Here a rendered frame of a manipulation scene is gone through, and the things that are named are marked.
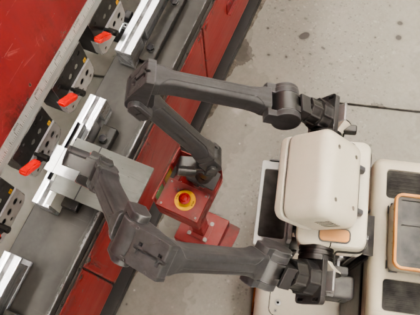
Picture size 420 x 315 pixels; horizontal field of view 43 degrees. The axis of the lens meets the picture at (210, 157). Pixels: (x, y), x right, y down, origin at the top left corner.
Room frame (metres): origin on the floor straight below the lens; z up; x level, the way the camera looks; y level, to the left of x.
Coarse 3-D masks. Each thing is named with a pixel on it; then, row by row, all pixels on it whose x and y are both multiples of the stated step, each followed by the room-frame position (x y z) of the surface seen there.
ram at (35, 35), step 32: (0, 0) 0.69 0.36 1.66; (32, 0) 0.75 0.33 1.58; (64, 0) 0.82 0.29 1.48; (96, 0) 0.90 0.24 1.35; (0, 32) 0.65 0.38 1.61; (32, 32) 0.71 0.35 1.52; (64, 32) 0.78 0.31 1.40; (0, 64) 0.62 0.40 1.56; (32, 64) 0.67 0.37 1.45; (0, 96) 0.57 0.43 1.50; (0, 128) 0.53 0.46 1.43
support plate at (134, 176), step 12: (84, 144) 0.65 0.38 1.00; (108, 156) 0.60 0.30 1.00; (120, 156) 0.59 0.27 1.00; (120, 168) 0.56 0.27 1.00; (132, 168) 0.55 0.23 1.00; (144, 168) 0.54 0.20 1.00; (60, 180) 0.54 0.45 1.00; (120, 180) 0.52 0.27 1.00; (132, 180) 0.51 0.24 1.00; (144, 180) 0.51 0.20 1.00; (60, 192) 0.50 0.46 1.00; (72, 192) 0.50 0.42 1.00; (84, 192) 0.49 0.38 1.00; (132, 192) 0.47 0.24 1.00; (84, 204) 0.46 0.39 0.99; (96, 204) 0.45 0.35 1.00
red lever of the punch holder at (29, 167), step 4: (36, 152) 0.54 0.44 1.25; (40, 152) 0.54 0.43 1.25; (40, 156) 0.53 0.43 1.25; (44, 156) 0.52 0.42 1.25; (48, 156) 0.52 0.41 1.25; (32, 160) 0.51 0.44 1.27; (36, 160) 0.51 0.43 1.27; (40, 160) 0.51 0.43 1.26; (44, 160) 0.51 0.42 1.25; (48, 160) 0.52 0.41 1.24; (28, 164) 0.49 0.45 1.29; (32, 164) 0.49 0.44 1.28; (36, 164) 0.50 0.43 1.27; (40, 164) 0.50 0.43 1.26; (24, 168) 0.48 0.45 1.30; (28, 168) 0.48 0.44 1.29; (32, 168) 0.48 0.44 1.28; (36, 168) 0.49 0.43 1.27; (20, 172) 0.47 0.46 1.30; (24, 172) 0.47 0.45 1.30; (28, 172) 0.47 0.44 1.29
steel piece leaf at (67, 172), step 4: (64, 152) 0.63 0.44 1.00; (60, 160) 0.61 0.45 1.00; (56, 164) 0.59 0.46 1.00; (60, 164) 0.59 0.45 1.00; (56, 168) 0.58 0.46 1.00; (60, 168) 0.58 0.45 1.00; (64, 168) 0.58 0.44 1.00; (68, 168) 0.58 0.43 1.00; (56, 172) 0.57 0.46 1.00; (60, 172) 0.57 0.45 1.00; (64, 172) 0.56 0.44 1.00; (68, 172) 0.56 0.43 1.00; (72, 172) 0.56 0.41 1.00; (76, 172) 0.56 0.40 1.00; (64, 176) 0.55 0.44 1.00; (68, 176) 0.55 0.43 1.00; (72, 176) 0.55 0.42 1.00; (76, 176) 0.55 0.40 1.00; (72, 180) 0.54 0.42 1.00
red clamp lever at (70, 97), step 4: (72, 88) 0.71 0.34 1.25; (76, 88) 0.71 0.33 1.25; (76, 92) 0.69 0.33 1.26; (80, 92) 0.69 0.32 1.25; (84, 92) 0.69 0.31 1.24; (64, 96) 0.67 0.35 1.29; (68, 96) 0.67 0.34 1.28; (72, 96) 0.67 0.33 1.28; (76, 96) 0.67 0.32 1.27; (60, 100) 0.65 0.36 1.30; (64, 100) 0.65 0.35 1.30; (68, 100) 0.65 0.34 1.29; (72, 100) 0.66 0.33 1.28; (60, 104) 0.64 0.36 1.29; (64, 104) 0.64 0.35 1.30; (68, 104) 0.64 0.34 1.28
